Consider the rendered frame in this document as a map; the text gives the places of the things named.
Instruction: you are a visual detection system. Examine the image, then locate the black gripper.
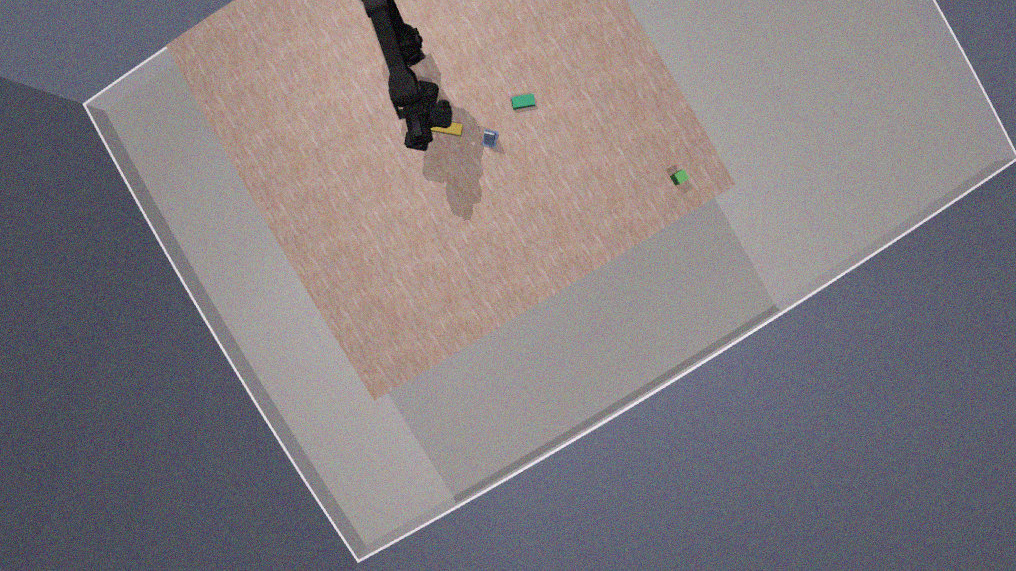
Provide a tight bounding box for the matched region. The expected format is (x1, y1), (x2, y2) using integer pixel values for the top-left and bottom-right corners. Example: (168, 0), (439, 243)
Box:
(404, 80), (439, 151)

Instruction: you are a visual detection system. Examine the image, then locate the yellow bar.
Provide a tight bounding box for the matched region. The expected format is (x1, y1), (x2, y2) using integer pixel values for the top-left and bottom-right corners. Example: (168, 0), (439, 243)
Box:
(431, 122), (463, 137)

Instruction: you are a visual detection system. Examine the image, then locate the small green block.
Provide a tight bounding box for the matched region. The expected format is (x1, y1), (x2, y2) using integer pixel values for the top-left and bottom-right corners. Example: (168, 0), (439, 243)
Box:
(670, 169), (689, 186)

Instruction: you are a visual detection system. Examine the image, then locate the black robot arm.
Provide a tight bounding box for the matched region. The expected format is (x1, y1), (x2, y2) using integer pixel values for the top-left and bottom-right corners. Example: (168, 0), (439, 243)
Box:
(362, 0), (452, 145)

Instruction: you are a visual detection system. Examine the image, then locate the green flat block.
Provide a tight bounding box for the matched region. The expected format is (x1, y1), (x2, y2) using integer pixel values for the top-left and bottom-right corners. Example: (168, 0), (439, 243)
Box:
(511, 94), (535, 110)

